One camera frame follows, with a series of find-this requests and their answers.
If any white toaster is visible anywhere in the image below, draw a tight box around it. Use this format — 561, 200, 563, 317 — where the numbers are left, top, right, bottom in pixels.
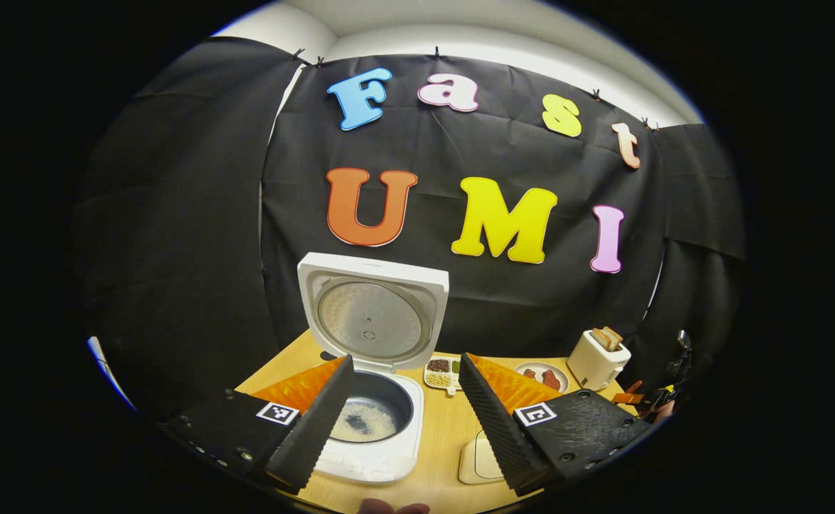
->
567, 330, 632, 391

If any black backdrop cloth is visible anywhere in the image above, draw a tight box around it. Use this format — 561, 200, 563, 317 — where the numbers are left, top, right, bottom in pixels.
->
74, 37, 746, 422

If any white divided grain dish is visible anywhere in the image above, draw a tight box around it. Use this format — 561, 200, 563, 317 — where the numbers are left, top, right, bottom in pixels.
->
424, 356, 463, 395

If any white rice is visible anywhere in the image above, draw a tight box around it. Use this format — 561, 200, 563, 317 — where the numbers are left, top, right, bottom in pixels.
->
331, 400, 398, 443

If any white round plate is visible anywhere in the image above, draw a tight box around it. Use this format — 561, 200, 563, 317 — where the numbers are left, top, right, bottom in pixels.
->
514, 361, 569, 395

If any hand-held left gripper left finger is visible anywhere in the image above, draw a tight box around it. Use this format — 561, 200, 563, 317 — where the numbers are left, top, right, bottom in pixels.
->
160, 355, 356, 495

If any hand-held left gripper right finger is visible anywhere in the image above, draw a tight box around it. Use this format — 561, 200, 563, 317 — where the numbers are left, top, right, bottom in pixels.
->
458, 352, 652, 497

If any white rice cooker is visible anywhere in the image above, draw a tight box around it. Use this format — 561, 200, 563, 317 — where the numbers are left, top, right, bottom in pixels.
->
297, 252, 451, 485

